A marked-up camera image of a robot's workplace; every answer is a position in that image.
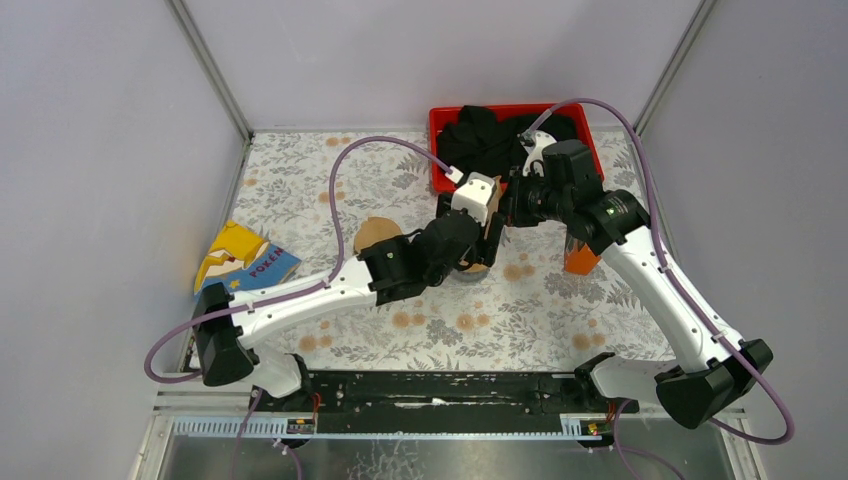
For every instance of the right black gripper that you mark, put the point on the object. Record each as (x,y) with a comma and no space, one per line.
(515,215)

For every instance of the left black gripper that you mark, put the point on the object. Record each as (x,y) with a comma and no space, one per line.
(488,234)

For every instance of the brown paper coffee filter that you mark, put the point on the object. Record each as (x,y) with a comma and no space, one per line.
(376,229)

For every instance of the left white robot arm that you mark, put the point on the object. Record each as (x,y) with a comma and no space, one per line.
(230,326)

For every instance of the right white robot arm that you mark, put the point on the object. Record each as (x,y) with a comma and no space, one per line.
(713,365)

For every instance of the red plastic bin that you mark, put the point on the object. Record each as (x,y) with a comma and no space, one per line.
(590,132)

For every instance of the black cloth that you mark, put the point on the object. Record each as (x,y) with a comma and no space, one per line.
(477,142)

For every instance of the floral table mat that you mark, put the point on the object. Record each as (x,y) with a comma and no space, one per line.
(528,314)

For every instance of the yellow blue cartoon book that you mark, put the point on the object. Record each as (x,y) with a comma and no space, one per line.
(242,259)

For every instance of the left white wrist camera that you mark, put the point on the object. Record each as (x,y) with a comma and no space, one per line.
(478,196)

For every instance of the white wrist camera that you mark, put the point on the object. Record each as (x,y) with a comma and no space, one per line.
(478,196)
(534,142)

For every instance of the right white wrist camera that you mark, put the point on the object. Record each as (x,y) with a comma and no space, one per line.
(534,142)

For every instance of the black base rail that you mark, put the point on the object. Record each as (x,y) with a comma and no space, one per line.
(432,402)

